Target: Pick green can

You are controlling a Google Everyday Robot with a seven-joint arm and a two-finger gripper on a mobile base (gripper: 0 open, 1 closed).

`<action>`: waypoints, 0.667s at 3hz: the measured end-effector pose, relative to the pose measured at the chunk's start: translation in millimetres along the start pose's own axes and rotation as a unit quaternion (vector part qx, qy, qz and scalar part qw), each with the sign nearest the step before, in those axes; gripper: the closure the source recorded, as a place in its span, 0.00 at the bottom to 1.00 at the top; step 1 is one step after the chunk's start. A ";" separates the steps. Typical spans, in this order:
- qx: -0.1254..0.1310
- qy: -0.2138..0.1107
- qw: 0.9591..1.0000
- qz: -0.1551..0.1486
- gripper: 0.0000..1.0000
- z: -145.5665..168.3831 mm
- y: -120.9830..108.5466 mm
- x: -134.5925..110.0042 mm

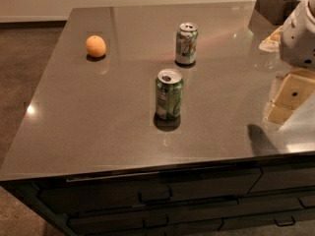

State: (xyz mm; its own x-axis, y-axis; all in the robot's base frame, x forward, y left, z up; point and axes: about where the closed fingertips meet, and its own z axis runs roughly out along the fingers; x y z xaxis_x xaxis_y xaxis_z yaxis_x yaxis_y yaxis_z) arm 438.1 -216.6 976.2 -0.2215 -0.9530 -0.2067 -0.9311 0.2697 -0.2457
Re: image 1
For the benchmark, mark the upper left drawer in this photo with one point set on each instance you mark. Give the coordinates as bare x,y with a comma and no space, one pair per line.
155,189

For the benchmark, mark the upper right drawer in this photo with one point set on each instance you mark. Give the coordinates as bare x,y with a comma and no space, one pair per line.
289,176

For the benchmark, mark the white green soda can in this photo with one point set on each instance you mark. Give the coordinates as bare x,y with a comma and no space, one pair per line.
186,43

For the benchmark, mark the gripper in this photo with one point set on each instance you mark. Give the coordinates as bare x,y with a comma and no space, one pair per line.
299,38

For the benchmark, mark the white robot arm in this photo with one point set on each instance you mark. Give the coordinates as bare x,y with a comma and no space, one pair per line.
295,41

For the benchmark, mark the drawer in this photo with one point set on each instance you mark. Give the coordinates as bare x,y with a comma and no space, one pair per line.
289,176
173,221
155,189
280,219

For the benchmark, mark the lower left drawer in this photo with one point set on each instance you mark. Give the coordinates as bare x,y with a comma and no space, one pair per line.
173,221

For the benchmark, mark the lower right drawer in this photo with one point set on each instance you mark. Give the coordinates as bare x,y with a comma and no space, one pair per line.
280,219

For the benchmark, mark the orange fruit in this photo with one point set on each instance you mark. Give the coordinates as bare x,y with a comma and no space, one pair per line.
96,46

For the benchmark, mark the white crumpled napkin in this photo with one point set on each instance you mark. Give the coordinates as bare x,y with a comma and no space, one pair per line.
272,42

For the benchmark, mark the dark snack container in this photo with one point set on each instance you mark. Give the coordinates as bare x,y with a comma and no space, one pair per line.
279,0

